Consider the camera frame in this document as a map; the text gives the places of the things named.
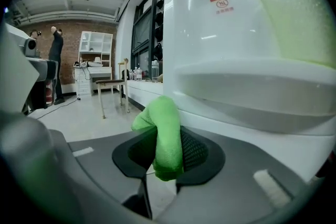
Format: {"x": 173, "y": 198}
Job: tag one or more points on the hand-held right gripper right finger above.
{"x": 236, "y": 186}

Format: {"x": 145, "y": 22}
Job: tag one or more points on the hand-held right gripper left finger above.
{"x": 99, "y": 157}

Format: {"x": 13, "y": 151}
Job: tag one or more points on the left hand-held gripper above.
{"x": 29, "y": 47}

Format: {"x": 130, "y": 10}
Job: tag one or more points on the green cleaning cloth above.
{"x": 168, "y": 139}

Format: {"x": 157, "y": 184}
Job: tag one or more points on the white water dispenser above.
{"x": 210, "y": 34}

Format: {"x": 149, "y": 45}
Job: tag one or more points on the white shelf desk unit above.
{"x": 86, "y": 81}

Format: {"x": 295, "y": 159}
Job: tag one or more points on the wooden chair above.
{"x": 110, "y": 82}

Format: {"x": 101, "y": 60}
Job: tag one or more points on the white low counter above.
{"x": 147, "y": 89}

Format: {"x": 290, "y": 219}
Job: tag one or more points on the row of small bottles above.
{"x": 136, "y": 74}

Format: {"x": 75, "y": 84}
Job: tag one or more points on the group of black caps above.
{"x": 158, "y": 31}

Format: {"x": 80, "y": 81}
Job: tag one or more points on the green translucent cup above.
{"x": 288, "y": 8}

